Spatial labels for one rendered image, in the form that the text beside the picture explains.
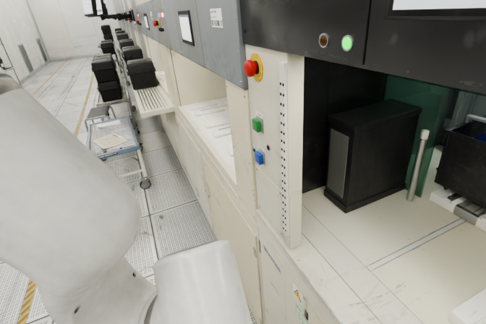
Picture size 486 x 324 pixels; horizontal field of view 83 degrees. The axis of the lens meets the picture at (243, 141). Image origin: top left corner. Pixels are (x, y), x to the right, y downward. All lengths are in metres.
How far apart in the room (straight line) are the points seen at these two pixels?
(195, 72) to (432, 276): 1.77
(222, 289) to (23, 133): 0.20
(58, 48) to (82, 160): 13.82
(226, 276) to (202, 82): 1.90
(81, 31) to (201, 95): 11.93
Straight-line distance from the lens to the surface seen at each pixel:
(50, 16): 13.98
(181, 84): 2.09
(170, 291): 0.29
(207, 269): 0.28
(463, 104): 1.33
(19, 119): 0.22
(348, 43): 0.42
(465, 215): 1.06
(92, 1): 3.40
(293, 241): 0.82
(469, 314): 0.79
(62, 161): 0.21
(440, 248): 0.95
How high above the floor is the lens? 1.49
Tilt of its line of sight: 26 degrees down
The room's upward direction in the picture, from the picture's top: 5 degrees counter-clockwise
